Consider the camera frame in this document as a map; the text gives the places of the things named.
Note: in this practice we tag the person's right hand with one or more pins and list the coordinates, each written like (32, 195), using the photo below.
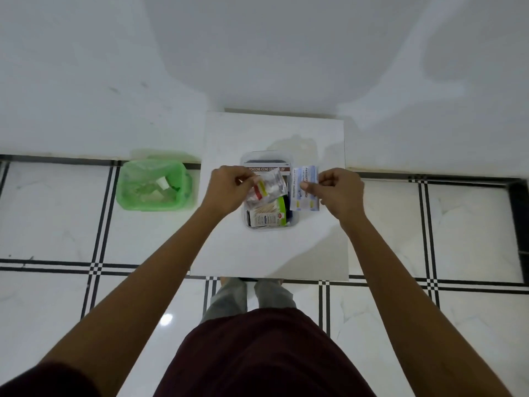
(341, 196)

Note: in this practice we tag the person's left hand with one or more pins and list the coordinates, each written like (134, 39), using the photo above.
(225, 192)

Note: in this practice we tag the person's left fingers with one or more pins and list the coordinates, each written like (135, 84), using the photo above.
(247, 176)

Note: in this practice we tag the person's right thumb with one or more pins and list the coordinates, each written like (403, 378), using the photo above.
(310, 186)

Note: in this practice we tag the blue and white bandage packet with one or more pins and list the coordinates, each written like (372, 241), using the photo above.
(306, 202)

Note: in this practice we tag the clear packet with red label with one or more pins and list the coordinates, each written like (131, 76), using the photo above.
(270, 186)

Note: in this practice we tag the person's right forearm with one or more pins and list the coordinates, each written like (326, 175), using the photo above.
(409, 310)

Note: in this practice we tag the person's left forearm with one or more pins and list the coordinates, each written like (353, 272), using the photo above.
(136, 285)

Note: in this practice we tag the brown and white ointment box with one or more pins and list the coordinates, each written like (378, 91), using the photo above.
(268, 166)

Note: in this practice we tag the clear plastic storage box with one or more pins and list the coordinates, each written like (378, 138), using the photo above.
(268, 157)

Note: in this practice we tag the green packet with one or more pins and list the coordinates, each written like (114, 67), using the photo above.
(283, 204)

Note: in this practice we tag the cotton swab packet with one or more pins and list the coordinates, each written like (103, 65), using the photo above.
(264, 207)

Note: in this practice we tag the white medicine box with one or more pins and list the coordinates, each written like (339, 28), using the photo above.
(268, 219)

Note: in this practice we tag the white scrap of waste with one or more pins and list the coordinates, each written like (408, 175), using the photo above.
(163, 183)

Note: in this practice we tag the green waste bin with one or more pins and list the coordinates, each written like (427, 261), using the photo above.
(136, 202)

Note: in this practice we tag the grey trousers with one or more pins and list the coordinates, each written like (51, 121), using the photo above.
(231, 299)

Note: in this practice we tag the maroon shirt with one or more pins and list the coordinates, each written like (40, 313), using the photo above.
(264, 359)

